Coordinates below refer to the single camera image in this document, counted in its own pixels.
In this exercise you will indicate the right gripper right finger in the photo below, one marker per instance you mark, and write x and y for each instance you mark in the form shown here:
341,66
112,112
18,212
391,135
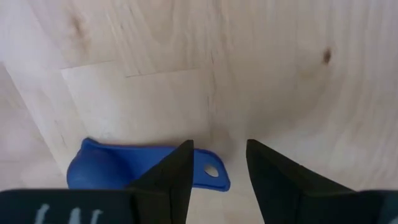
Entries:
276,193

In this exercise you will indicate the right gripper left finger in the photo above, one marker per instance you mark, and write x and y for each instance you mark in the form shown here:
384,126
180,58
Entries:
164,193

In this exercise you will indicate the small dark blue measuring cup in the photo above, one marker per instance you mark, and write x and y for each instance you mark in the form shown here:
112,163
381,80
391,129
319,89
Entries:
109,165

